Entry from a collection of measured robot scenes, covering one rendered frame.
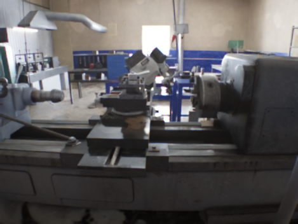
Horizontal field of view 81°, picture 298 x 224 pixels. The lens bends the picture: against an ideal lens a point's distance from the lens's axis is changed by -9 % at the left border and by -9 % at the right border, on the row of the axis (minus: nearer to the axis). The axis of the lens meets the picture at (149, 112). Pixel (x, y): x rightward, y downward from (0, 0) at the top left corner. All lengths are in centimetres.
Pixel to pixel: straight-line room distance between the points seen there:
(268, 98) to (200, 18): 752
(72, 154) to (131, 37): 743
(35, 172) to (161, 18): 758
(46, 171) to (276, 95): 126
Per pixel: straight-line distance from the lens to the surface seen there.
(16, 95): 132
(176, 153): 104
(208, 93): 104
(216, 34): 853
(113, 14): 841
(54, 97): 124
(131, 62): 203
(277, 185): 131
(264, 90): 101
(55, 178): 121
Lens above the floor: 136
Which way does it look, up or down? 19 degrees down
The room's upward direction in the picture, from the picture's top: straight up
